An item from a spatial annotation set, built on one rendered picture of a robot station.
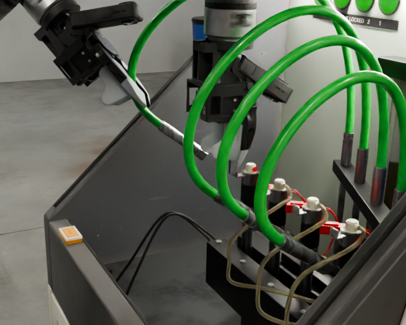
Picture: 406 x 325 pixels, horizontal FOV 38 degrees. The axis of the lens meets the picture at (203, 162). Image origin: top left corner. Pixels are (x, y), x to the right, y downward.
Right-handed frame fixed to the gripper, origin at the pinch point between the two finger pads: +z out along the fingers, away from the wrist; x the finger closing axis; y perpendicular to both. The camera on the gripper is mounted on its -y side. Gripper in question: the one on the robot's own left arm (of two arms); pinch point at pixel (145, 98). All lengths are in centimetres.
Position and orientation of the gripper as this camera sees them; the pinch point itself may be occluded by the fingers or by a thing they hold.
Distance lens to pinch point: 98.2
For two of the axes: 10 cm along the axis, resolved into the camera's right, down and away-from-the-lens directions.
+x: -1.3, 1.0, -9.9
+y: -7.5, 6.4, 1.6
